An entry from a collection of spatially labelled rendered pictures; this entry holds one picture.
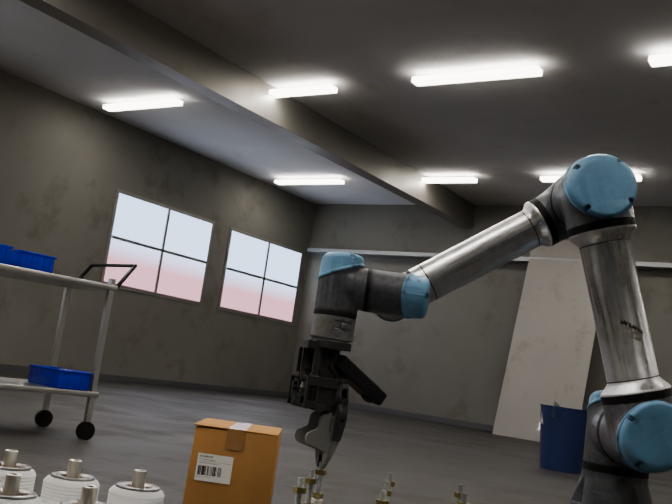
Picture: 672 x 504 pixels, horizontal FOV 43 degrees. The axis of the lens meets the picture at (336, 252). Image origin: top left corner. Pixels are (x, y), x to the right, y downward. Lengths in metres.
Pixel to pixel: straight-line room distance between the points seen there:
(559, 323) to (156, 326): 5.46
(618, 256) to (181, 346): 10.98
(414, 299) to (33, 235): 9.23
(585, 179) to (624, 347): 0.29
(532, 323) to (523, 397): 1.05
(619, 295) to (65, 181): 9.63
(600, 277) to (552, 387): 10.06
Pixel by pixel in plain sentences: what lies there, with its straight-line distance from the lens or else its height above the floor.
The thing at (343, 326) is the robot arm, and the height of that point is 0.57.
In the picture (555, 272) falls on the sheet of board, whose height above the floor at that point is 2.29.
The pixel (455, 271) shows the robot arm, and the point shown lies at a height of 0.71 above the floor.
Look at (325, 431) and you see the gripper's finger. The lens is 1.45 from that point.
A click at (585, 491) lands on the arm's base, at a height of 0.35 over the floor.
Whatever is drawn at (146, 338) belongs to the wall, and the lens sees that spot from 11.77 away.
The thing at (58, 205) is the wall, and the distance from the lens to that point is 10.72.
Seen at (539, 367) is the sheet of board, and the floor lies 0.95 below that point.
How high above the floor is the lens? 0.49
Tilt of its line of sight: 8 degrees up
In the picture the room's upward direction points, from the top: 8 degrees clockwise
